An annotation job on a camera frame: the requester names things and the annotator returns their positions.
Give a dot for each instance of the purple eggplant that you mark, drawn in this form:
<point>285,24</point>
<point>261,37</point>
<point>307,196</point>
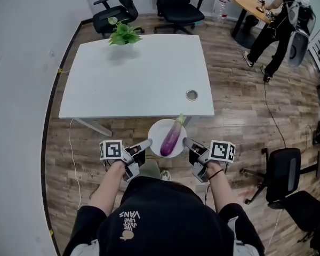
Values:
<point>171,140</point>

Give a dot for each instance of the white round plate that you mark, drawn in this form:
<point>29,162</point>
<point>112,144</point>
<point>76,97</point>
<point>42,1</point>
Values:
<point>156,136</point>

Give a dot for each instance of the person's right forearm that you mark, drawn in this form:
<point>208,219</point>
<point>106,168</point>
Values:
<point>218,191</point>

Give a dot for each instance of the white table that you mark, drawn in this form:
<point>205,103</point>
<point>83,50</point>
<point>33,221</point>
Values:
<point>138,76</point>

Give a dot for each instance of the brass ornament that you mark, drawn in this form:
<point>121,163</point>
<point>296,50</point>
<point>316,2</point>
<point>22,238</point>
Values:
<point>261,6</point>

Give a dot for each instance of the person's white shoe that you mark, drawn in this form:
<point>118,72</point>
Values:
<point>165,175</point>

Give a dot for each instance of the person's green trouser leg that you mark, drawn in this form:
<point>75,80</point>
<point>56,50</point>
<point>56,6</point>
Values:
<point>150,169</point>

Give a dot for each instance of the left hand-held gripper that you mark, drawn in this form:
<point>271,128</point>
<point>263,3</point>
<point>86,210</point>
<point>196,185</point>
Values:
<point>111,150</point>

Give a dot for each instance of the green potted plant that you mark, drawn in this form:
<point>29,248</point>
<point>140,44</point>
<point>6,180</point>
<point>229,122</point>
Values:
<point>124,33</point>

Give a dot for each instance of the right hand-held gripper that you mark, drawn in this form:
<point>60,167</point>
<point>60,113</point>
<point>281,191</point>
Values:
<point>222,151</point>

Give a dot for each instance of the person's black shirt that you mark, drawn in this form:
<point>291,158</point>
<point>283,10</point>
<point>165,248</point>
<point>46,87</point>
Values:
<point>162,217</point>

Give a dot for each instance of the black wrist band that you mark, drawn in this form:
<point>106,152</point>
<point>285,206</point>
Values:
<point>216,173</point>

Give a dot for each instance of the clear water bottle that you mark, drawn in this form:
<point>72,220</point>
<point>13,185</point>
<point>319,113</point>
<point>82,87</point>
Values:
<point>222,9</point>

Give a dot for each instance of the black office chair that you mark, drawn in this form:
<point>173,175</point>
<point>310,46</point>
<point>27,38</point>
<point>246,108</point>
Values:
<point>180,9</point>
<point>309,217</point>
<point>282,175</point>
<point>114,13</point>

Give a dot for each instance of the round wooden table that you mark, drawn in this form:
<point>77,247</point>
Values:
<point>246,0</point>

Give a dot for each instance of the person's left forearm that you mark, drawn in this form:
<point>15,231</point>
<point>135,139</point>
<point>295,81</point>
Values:
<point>109,185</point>

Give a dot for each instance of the grey office chair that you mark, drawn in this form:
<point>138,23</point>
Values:
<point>298,47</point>

